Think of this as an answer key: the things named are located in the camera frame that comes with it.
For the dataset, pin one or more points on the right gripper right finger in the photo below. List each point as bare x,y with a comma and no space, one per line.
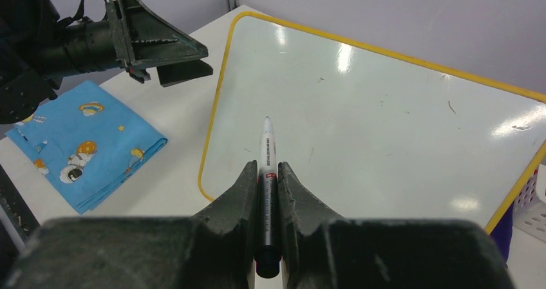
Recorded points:
322,249

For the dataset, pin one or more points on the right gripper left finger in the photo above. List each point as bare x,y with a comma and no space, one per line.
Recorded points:
212,249

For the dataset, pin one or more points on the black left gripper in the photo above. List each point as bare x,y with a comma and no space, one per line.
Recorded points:
142,39

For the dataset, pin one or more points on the blue capped marker pen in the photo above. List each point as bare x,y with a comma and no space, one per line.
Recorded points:
267,254

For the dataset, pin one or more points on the yellow framed whiteboard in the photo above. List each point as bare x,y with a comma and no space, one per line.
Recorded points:
371,132

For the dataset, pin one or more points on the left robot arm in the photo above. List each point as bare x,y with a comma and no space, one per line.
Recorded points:
39,49

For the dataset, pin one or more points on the blue cartoon cloth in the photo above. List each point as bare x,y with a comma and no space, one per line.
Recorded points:
86,143

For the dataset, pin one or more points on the purple folded towel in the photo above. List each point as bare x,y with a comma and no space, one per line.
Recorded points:
503,232

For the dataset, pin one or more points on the white plastic basket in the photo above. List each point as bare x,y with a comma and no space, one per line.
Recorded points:
529,206

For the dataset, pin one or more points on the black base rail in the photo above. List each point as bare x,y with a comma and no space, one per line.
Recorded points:
17,211

